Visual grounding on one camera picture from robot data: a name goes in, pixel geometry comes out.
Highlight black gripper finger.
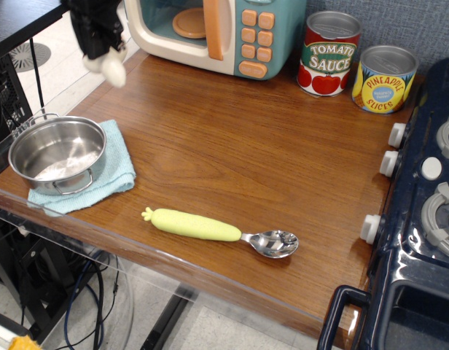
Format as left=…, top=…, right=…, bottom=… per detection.
left=79, top=34, right=109, bottom=60
left=106, top=28, right=125, bottom=53

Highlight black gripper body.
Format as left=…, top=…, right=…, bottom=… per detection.
left=61, top=0, right=123, bottom=40

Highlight white plush mushroom toy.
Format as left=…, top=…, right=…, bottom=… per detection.
left=82, top=47, right=128, bottom=88

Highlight black desk at left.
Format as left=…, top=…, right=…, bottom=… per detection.
left=0, top=0, right=85, bottom=147

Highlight stainless steel pot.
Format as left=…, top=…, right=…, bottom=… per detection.
left=8, top=114, right=107, bottom=195

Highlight light blue folded cloth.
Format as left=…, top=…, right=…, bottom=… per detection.
left=28, top=120, right=136, bottom=217

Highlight teal toy microwave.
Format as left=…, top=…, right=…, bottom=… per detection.
left=124, top=1, right=306, bottom=80

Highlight tomato sauce can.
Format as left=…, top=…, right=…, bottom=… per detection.
left=297, top=11, right=362, bottom=96

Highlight pineapple slices can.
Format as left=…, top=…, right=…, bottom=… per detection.
left=351, top=45, right=419, bottom=114

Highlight white stove knob upper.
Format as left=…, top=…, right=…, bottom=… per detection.
left=388, top=122, right=407, bottom=149

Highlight white stove knob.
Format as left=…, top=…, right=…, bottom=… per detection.
left=380, top=151, right=399, bottom=177
left=388, top=122, right=407, bottom=149
left=360, top=214, right=381, bottom=244

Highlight white stove knob middle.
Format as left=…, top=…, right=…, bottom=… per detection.
left=380, top=151, right=399, bottom=177

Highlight white stove knob lower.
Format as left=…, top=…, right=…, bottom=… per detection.
left=360, top=214, right=381, bottom=244

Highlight dark blue toy stove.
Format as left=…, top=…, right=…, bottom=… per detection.
left=318, top=58, right=449, bottom=349

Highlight blue cable under table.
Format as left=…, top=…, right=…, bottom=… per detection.
left=63, top=254, right=105, bottom=350

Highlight spoon with green handle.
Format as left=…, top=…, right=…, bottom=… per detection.
left=141, top=207, right=299, bottom=259

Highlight black cable under table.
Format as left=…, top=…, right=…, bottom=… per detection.
left=56, top=251, right=120, bottom=350

